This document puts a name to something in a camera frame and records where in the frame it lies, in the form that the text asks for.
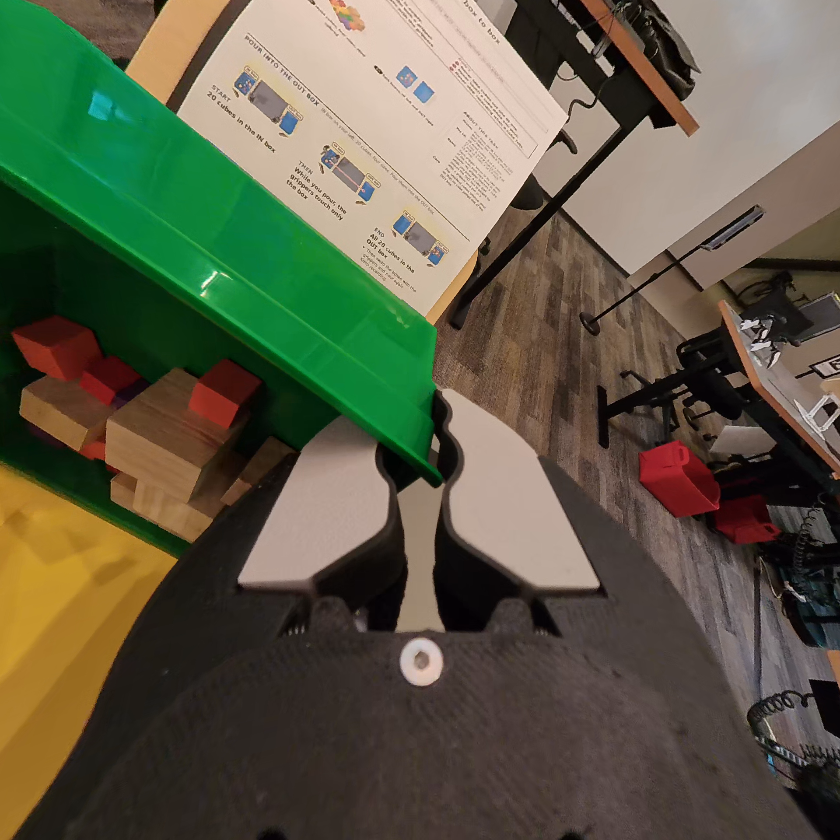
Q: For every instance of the black bag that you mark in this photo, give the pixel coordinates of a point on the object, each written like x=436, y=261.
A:
x=663, y=39

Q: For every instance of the black floor stand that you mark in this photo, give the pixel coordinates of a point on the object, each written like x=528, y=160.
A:
x=732, y=228

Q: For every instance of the printed instruction sheet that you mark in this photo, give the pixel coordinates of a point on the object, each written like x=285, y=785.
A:
x=394, y=131

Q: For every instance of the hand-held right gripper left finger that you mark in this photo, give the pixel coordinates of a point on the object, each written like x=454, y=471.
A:
x=328, y=512

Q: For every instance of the red plastic bin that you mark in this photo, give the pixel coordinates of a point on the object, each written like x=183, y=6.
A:
x=745, y=522
x=676, y=482

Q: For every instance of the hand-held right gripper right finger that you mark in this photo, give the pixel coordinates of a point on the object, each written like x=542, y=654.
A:
x=518, y=512

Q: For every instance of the pale wooden display board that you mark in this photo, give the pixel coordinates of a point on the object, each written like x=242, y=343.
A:
x=164, y=52

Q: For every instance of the teal and black equipment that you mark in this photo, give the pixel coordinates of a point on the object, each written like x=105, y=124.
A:
x=814, y=590

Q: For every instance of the wooden desk with black frame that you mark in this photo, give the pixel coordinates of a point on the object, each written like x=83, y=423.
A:
x=646, y=75

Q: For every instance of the black office chair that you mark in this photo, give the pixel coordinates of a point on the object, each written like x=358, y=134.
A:
x=715, y=394

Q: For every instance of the green plastic box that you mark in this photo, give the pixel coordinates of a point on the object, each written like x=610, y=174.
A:
x=197, y=229

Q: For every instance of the yellow plastic box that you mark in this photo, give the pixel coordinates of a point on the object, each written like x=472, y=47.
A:
x=65, y=590

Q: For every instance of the black and white tabletop device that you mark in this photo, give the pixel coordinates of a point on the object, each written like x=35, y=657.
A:
x=764, y=338

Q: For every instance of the pile of wooden and coloured cubes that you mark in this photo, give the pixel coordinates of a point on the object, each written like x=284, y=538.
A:
x=164, y=433

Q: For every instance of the long work desk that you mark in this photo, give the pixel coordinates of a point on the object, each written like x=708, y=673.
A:
x=774, y=387

